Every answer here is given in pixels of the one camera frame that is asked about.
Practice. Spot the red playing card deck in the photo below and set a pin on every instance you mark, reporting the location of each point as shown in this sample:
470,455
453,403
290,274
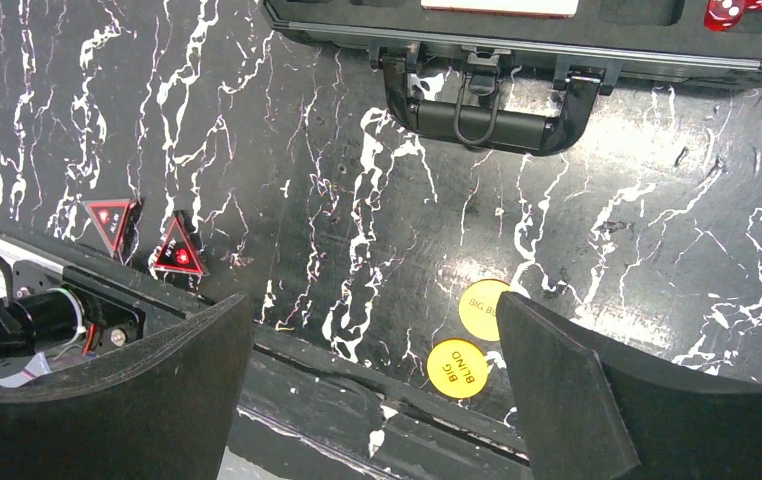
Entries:
529,8

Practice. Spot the yellow big blind button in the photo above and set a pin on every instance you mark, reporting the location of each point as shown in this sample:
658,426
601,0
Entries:
477,308
457,368

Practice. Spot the left red all-in triangle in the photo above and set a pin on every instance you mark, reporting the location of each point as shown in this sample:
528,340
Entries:
112,219

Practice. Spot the red dice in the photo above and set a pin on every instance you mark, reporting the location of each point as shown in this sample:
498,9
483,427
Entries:
721,15

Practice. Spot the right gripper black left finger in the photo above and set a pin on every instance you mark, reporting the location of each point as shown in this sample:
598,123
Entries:
159,408

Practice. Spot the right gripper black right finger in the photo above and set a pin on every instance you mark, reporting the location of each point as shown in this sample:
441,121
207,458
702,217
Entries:
591,407

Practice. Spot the right red all-in triangle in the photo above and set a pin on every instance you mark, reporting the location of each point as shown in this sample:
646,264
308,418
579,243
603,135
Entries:
178,253

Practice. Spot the red all-in triangle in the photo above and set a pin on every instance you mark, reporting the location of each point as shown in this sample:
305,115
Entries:
178,253
112,219

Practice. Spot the black poker set case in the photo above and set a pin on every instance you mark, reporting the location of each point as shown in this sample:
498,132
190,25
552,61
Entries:
443,70

